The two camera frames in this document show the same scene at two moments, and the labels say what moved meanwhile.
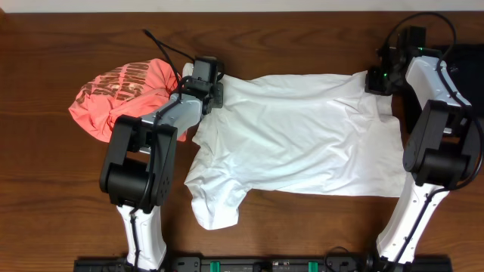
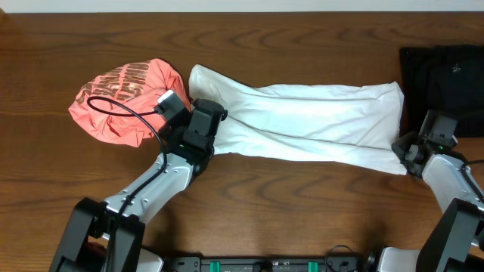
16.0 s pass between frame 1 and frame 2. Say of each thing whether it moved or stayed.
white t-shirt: moved
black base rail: stayed
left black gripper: moved
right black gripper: moved
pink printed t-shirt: stayed
